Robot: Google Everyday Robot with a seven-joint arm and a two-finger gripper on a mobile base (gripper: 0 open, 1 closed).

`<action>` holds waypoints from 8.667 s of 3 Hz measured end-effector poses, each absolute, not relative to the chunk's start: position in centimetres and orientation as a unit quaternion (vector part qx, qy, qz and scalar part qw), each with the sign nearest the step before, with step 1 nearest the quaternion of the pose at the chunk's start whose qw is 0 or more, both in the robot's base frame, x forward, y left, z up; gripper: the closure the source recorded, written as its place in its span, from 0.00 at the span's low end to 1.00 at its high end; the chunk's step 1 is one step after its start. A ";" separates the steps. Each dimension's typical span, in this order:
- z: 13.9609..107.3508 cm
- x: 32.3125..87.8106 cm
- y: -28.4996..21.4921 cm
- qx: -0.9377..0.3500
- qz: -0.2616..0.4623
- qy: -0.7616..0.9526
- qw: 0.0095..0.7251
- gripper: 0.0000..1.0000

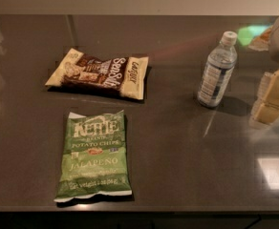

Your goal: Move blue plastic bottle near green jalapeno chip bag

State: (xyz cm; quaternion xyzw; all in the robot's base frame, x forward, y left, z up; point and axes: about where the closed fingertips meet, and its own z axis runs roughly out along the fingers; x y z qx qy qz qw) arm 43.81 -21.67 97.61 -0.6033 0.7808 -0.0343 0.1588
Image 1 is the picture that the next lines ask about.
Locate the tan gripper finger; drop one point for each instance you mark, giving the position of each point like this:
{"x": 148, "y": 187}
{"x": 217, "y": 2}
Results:
{"x": 264, "y": 113}

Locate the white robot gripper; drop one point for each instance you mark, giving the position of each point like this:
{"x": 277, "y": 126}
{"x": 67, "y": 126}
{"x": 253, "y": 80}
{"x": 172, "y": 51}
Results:
{"x": 270, "y": 81}

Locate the clear blue plastic water bottle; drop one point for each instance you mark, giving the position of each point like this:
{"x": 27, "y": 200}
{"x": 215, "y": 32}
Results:
{"x": 218, "y": 70}

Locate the brown sea salt snack bag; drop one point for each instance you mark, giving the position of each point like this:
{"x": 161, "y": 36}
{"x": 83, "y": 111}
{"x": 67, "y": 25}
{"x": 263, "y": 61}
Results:
{"x": 122, "y": 76}

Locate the green jalapeno chip bag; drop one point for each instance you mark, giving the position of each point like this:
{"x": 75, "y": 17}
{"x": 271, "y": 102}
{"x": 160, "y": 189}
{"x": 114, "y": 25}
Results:
{"x": 94, "y": 158}

